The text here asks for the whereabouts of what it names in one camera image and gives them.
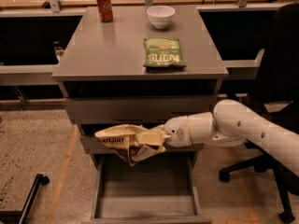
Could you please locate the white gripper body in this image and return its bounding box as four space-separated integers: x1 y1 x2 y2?
164 116 191 147

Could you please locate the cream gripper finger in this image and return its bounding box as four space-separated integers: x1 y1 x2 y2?
135 130 170 146

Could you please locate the brown chip bag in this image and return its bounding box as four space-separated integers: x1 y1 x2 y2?
94 124 168 166

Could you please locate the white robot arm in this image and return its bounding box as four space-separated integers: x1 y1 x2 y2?
136 100 299 175

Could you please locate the grey open bottom drawer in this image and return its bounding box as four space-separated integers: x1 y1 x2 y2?
81 153 211 224

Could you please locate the grey top drawer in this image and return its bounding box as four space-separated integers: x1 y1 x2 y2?
64 95 217 124

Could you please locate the grey drawer cabinet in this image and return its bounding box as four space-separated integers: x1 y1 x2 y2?
50 5 229 170

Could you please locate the green chip bag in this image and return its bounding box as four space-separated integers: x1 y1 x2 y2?
144 37 186 68

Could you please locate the black office chair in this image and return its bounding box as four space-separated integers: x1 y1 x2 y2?
219 3 299 224

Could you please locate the white bowl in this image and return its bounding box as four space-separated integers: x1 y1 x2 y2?
147 6 176 29

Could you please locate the red soda can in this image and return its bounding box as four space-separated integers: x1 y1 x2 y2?
96 0 113 22

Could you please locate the black metal floor stand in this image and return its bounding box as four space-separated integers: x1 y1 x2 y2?
0 174 50 224

